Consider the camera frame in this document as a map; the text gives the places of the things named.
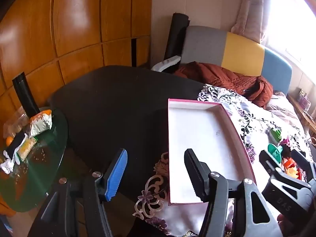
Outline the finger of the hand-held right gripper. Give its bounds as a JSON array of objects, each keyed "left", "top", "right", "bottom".
[
  {"left": 291, "top": 150, "right": 316, "bottom": 186},
  {"left": 259, "top": 150, "right": 284, "bottom": 178}
]

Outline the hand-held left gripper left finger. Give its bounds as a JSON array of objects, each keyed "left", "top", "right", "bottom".
[{"left": 28, "top": 148, "right": 129, "bottom": 237}]

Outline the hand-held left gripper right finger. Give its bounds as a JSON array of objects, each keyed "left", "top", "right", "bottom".
[{"left": 184, "top": 149, "right": 283, "bottom": 237}]

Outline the green mushroom-shaped toy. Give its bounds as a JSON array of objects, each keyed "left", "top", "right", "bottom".
[{"left": 268, "top": 143, "right": 284, "bottom": 163}]

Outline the green plug-in device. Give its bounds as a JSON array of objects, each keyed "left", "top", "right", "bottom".
[{"left": 269, "top": 126, "right": 282, "bottom": 142}]

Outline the pink cardboard box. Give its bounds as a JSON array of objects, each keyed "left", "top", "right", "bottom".
[{"left": 168, "top": 98, "right": 257, "bottom": 205}]

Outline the orange perforated block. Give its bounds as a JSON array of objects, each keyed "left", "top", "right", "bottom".
[{"left": 281, "top": 158, "right": 297, "bottom": 174}]

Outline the wooden side shelf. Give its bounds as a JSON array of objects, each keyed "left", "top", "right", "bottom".
[{"left": 288, "top": 92, "right": 316, "bottom": 134}]

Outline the white embroidered floral tablecloth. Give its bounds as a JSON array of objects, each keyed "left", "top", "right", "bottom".
[{"left": 133, "top": 84, "right": 314, "bottom": 237}]

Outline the purple gift box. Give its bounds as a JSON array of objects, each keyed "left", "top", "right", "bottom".
[{"left": 297, "top": 89, "right": 311, "bottom": 108}]

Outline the round glass side table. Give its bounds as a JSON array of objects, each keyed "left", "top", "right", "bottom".
[{"left": 0, "top": 107, "right": 68, "bottom": 213}]

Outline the orange and green snack packet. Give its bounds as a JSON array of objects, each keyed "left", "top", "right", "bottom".
[{"left": 28, "top": 109, "right": 53, "bottom": 137}]

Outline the yellow snack packet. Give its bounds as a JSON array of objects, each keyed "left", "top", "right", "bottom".
[{"left": 16, "top": 137, "right": 38, "bottom": 161}]

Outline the rust-red quilted jacket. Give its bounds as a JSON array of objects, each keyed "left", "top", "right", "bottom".
[{"left": 174, "top": 62, "right": 274, "bottom": 108}]

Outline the black flat packet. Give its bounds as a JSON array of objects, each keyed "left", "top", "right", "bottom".
[{"left": 7, "top": 133, "right": 27, "bottom": 157}]

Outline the crumpled white tissue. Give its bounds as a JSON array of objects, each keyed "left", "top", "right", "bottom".
[{"left": 0, "top": 159, "right": 15, "bottom": 174}]

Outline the grey yellow blue sofa back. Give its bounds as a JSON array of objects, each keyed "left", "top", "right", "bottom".
[{"left": 181, "top": 25, "right": 293, "bottom": 94}]

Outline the white curved panel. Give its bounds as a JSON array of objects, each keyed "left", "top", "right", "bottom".
[{"left": 150, "top": 55, "right": 182, "bottom": 72}]

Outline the black cylinder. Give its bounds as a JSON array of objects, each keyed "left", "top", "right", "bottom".
[{"left": 12, "top": 71, "right": 41, "bottom": 118}]

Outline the window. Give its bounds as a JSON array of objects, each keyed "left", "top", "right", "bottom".
[{"left": 262, "top": 0, "right": 316, "bottom": 65}]

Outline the black rolled mat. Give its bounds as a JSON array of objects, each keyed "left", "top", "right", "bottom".
[{"left": 164, "top": 13, "right": 189, "bottom": 73}]

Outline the beige curtain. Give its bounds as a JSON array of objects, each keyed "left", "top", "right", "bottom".
[{"left": 231, "top": 0, "right": 279, "bottom": 42}]

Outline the wooden wardrobe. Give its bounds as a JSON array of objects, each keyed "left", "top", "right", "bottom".
[{"left": 0, "top": 0, "right": 152, "bottom": 119}]

